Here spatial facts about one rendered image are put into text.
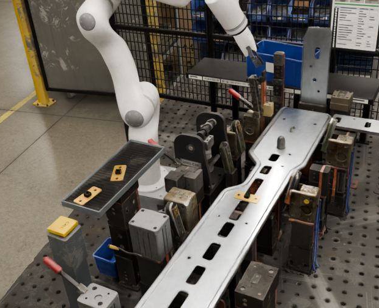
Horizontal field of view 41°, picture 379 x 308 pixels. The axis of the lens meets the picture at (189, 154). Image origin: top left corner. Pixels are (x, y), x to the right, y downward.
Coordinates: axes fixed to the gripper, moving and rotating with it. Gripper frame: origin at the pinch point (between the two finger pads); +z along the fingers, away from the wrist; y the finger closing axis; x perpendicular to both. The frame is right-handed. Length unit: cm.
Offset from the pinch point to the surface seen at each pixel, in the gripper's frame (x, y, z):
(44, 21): -174, -227, 41
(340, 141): 13.2, 27.9, 30.9
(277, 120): -7.1, 2.2, 33.3
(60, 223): -56, 68, -35
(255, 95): -8.7, 2.2, 15.3
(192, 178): -31, 45, -4
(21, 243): -187, -25, 61
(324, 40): 23.1, -15.5, 21.9
